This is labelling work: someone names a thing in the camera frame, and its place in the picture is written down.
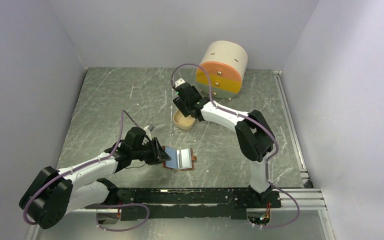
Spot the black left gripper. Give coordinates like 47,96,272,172
131,136,171,165

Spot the brown leather card holder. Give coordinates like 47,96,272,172
162,146,197,171

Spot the beige oval card tray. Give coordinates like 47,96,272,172
172,109,197,130

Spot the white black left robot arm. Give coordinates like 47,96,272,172
19,127,172,229

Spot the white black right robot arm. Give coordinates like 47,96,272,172
173,78,279,207

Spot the round mini drawer cabinet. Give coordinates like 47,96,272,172
195,40,248,99

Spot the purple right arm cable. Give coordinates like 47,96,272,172
171,63,301,230

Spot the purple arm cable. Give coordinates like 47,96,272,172
171,63,301,230
23,110,150,226

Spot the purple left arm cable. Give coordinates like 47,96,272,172
23,110,150,226

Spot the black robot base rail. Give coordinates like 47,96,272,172
85,187,282,221

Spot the aluminium frame rail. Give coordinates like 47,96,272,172
273,70,336,240

